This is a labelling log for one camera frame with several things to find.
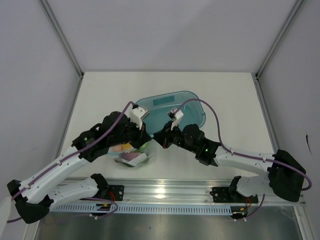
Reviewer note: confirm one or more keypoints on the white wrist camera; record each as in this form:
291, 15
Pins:
137, 114
176, 116

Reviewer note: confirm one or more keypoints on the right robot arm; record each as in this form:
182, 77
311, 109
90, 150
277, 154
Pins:
277, 173

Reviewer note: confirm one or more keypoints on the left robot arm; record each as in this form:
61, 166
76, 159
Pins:
85, 149

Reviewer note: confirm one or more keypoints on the left aluminium frame post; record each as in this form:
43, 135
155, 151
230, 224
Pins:
55, 25

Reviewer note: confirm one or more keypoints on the orange fruit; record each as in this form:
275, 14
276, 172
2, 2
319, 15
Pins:
127, 147

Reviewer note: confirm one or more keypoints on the clear zip top bag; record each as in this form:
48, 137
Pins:
149, 156

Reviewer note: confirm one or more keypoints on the aluminium frame post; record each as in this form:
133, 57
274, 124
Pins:
55, 25
281, 35

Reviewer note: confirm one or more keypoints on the blue translucent plastic basin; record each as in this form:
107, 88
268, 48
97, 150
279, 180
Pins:
158, 107

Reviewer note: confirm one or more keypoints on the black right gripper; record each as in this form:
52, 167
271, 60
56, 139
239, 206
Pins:
164, 137

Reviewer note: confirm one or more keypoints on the pink egg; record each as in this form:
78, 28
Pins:
117, 149

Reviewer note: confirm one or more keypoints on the purple eggplant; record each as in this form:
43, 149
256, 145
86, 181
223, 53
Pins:
130, 156

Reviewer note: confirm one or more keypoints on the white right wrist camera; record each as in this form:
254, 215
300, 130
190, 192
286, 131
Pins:
176, 116

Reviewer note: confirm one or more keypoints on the light green cucumber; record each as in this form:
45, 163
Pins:
144, 147

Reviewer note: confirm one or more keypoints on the right aluminium frame post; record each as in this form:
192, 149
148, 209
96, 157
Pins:
281, 35

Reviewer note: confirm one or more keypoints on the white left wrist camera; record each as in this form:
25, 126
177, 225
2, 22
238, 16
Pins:
137, 114

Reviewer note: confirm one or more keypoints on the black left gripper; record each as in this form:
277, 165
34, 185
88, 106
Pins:
142, 137

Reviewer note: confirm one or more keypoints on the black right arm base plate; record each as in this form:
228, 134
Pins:
230, 195

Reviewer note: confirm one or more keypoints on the aluminium mounting rail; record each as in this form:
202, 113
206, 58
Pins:
165, 192

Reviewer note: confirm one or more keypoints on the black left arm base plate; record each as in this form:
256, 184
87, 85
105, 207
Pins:
114, 193

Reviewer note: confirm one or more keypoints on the slotted cable duct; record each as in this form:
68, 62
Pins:
134, 208

